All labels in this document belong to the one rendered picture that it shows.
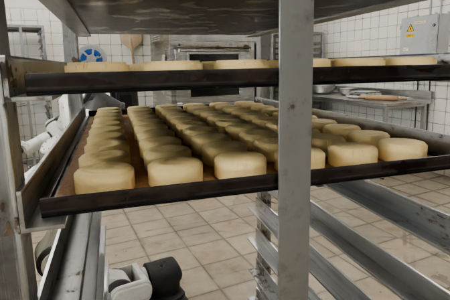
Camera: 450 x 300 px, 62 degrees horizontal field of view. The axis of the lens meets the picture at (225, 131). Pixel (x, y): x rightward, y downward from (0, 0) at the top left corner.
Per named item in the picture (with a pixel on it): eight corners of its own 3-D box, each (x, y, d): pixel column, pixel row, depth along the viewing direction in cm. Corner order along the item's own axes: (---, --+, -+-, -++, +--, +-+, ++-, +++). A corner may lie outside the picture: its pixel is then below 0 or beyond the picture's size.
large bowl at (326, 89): (303, 94, 571) (304, 84, 569) (324, 92, 587) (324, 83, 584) (320, 95, 536) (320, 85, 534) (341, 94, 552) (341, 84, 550)
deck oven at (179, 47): (177, 174, 468) (170, 7, 434) (153, 155, 576) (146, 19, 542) (282, 159, 533) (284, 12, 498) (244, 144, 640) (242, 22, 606)
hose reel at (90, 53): (110, 122, 545) (104, 44, 526) (112, 124, 530) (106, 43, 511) (80, 124, 528) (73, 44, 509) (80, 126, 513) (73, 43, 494)
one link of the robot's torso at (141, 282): (140, 281, 198) (139, 258, 196) (153, 301, 181) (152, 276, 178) (100, 294, 188) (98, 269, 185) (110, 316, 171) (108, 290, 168)
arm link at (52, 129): (24, 143, 193) (59, 126, 204) (35, 159, 191) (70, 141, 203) (23, 133, 184) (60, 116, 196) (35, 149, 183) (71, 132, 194)
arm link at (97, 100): (104, 134, 142) (115, 112, 152) (112, 120, 137) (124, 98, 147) (74, 120, 138) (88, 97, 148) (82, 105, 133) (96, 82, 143)
